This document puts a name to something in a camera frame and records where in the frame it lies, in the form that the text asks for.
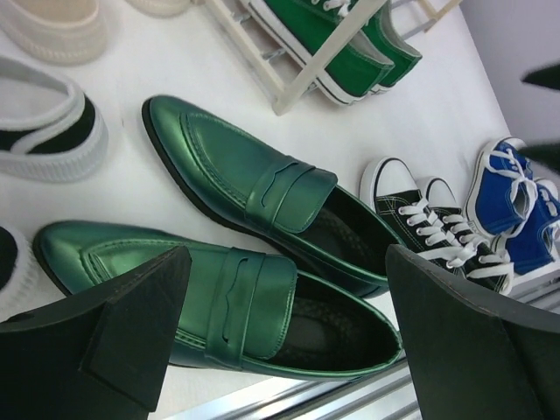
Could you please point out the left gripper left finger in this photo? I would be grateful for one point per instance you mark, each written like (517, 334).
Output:
(99, 354)

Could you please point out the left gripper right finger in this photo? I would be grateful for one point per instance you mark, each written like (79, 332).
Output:
(472, 353)

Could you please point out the green loafer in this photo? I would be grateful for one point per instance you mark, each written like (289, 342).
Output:
(243, 310)
(244, 184)

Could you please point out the green canvas sneaker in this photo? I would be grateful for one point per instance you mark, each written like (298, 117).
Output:
(302, 27)
(394, 57)

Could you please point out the cream shoe rack metal bars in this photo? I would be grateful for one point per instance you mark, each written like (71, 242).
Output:
(272, 61)

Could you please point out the black canvas sneaker right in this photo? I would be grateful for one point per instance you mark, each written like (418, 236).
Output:
(490, 269)

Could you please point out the black canvas sneaker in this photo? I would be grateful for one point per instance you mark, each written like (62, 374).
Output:
(490, 269)
(388, 187)

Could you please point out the black white sneaker lower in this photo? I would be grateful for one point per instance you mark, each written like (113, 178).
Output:
(19, 271)

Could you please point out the black white sneaker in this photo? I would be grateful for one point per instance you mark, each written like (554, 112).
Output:
(19, 271)
(51, 131)

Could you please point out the blue canvas sneaker lower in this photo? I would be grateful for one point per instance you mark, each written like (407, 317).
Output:
(534, 251)

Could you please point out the blue canvas sneaker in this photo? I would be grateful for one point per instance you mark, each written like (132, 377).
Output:
(503, 192)
(534, 251)

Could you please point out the black canvas sneaker left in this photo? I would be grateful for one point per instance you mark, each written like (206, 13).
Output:
(388, 187)

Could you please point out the blue canvas sneaker upper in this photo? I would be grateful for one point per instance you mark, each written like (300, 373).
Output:
(503, 192)

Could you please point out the black white sneaker upper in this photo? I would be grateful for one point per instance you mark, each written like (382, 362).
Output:
(51, 131)

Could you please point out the beige sneaker left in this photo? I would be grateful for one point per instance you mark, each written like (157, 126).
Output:
(59, 32)

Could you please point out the beige sneaker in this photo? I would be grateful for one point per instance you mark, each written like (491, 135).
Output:
(161, 8)
(59, 32)

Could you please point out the beige sneaker right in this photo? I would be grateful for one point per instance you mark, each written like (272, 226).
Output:
(161, 8)

